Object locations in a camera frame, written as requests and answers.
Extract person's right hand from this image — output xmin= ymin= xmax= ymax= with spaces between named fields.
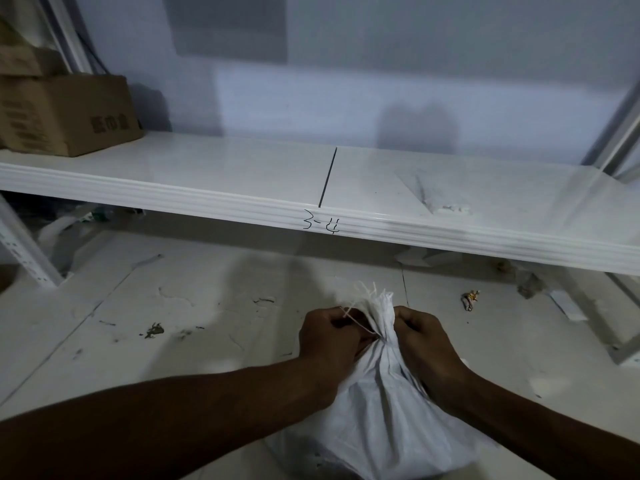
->
xmin=393 ymin=305 xmax=476 ymax=415

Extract person's left hand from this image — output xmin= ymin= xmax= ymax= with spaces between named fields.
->
xmin=298 ymin=307 xmax=376 ymax=395

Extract thin white tying string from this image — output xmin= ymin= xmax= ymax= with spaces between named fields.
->
xmin=339 ymin=304 xmax=381 ymax=341

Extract white woven sack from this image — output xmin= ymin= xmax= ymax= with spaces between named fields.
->
xmin=265 ymin=280 xmax=481 ymax=480

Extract white shelf board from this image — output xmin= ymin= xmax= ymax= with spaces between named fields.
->
xmin=0 ymin=132 xmax=640 ymax=277

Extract person's right forearm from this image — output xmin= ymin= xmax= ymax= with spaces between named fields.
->
xmin=449 ymin=369 xmax=640 ymax=480

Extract person's left forearm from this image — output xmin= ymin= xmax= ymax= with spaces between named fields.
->
xmin=0 ymin=354 xmax=341 ymax=480

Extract grey crumpled paper scrap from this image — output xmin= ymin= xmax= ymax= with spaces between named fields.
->
xmin=517 ymin=272 xmax=543 ymax=299

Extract white paper scrap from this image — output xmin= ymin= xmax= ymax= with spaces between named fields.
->
xmin=547 ymin=289 xmax=589 ymax=323

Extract grey metal rear upright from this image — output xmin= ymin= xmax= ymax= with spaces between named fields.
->
xmin=42 ymin=0 xmax=93 ymax=75
xmin=579 ymin=79 xmax=640 ymax=175

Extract large brown cardboard box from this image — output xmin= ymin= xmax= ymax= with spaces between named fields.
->
xmin=0 ymin=73 xmax=145 ymax=158

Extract small brown cardboard box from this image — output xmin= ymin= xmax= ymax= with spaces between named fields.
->
xmin=0 ymin=44 xmax=66 ymax=77

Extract tan cardboard piece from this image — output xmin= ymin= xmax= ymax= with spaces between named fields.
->
xmin=0 ymin=19 xmax=31 ymax=48

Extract white perforated rack post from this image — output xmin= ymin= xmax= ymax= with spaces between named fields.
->
xmin=0 ymin=194 xmax=63 ymax=288
xmin=607 ymin=334 xmax=640 ymax=368

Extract black cable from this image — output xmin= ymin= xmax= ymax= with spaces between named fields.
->
xmin=75 ymin=29 xmax=109 ymax=75

